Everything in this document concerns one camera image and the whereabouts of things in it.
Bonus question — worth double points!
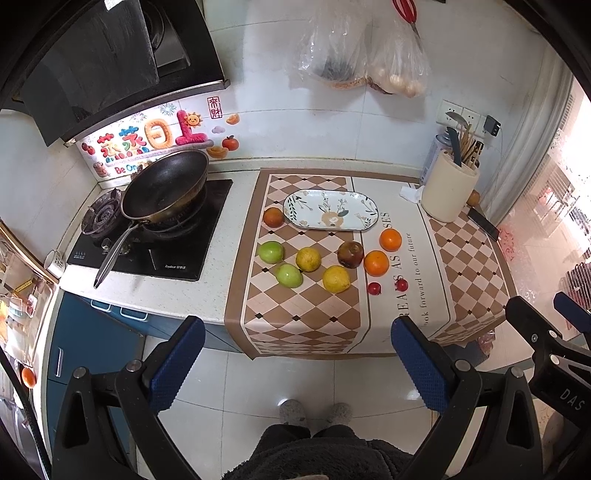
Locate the cherry tomato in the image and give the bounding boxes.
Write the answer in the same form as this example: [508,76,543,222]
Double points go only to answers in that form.
[368,282,382,296]
[396,278,409,292]

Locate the orange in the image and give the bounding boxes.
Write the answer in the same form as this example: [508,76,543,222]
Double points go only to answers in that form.
[363,250,390,277]
[379,228,403,252]

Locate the dark red apple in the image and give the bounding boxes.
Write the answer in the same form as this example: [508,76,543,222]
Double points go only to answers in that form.
[337,241,365,269]

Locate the yellow lemon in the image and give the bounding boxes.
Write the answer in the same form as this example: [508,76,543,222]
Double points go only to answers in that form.
[295,247,322,273]
[322,265,351,294]

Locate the green apple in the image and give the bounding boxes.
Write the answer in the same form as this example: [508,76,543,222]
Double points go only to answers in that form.
[257,241,284,265]
[276,263,304,289]

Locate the dark orange tangerine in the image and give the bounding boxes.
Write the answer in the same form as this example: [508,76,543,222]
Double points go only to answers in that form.
[263,207,284,229]

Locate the blue kitchen cabinet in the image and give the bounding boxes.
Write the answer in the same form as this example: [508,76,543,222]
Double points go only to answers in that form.
[46,293,238,468]

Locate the black smartphone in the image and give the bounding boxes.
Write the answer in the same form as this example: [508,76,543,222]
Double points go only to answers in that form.
[468,207,499,242]

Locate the small brown onion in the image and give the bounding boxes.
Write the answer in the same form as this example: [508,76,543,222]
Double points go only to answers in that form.
[467,190,481,208]

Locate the right grey slipper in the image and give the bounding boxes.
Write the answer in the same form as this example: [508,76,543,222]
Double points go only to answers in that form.
[324,402,353,427]

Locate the grey slipper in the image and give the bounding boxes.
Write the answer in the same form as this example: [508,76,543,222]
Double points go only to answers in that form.
[324,402,353,427]
[279,399,308,428]

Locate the cream utensil holder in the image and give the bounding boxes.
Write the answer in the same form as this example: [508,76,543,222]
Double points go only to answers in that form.
[421,151,480,223]

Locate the left grey slipper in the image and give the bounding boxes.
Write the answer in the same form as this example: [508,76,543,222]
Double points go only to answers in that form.
[279,399,308,428]

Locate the crumpled white tissue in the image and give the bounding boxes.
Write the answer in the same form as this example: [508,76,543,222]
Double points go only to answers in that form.
[400,186,424,204]

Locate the black gas stove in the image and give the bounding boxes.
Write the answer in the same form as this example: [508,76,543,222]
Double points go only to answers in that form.
[67,179,232,281]

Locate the wooden chopsticks bundle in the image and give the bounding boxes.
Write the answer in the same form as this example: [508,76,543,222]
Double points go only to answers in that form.
[460,124,484,169]

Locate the black plug adapter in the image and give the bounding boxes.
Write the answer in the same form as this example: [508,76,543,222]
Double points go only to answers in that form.
[483,115,501,137]

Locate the metal tin can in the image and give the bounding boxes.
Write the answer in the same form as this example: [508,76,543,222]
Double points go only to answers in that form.
[420,132,452,185]

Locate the checkered table mat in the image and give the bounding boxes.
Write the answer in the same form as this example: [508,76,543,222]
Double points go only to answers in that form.
[224,170,516,358]

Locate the metal ladle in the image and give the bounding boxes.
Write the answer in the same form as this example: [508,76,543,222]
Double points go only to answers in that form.
[445,110,471,131]

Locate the oval floral ceramic plate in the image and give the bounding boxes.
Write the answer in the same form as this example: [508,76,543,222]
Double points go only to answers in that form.
[283,190,379,232]

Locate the black frying pan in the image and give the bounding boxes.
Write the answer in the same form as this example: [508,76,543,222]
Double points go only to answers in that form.
[93,150,209,288]

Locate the plastic bag with eggs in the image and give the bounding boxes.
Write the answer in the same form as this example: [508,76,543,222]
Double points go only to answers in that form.
[367,11,431,99]

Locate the plastic bag with dark item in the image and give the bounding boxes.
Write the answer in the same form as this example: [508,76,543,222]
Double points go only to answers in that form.
[294,1,370,90]

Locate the black range hood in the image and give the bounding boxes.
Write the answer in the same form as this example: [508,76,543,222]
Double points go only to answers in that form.
[1,1,229,145]

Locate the dark blue knife handle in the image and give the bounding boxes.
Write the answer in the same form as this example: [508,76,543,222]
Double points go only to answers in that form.
[447,126,463,167]

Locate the white wall socket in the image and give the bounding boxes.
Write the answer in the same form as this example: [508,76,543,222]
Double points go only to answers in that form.
[436,100,486,138]

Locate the colourful wall sticker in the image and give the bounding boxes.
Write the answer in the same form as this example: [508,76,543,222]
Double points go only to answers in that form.
[76,94,240,181]

